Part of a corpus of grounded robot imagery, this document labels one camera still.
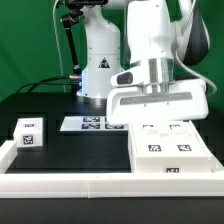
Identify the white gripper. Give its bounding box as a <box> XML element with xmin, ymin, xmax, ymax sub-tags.
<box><xmin>106</xmin><ymin>78</ymin><xmax>210</xmax><ymax>126</ymax></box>

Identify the white cabinet door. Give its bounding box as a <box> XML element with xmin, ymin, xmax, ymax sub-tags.
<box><xmin>128</xmin><ymin>123</ymin><xmax>173</xmax><ymax>158</ymax></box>
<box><xmin>166</xmin><ymin>121</ymin><xmax>212</xmax><ymax>157</ymax></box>

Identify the white cabinet body box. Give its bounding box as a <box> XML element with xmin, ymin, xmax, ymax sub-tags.
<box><xmin>128</xmin><ymin>121</ymin><xmax>215</xmax><ymax>173</ymax></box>

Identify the white cabinet top block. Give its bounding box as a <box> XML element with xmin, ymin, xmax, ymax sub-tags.
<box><xmin>13</xmin><ymin>117</ymin><xmax>43</xmax><ymax>147</ymax></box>

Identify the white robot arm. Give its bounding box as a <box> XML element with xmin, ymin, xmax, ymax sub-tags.
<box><xmin>80</xmin><ymin>0</ymin><xmax>210</xmax><ymax>125</ymax></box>

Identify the white marker base sheet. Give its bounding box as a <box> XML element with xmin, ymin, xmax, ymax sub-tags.
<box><xmin>60</xmin><ymin>116</ymin><xmax>127</xmax><ymax>132</ymax></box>

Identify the black cable bundle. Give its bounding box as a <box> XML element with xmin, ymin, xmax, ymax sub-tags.
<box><xmin>16</xmin><ymin>76</ymin><xmax>82</xmax><ymax>94</ymax></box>

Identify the white U-shaped frame fence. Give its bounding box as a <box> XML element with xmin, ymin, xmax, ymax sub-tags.
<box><xmin>0</xmin><ymin>140</ymin><xmax>224</xmax><ymax>198</ymax></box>

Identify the grey thin cable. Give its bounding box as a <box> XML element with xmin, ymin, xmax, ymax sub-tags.
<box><xmin>52</xmin><ymin>0</ymin><xmax>67</xmax><ymax>94</ymax></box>

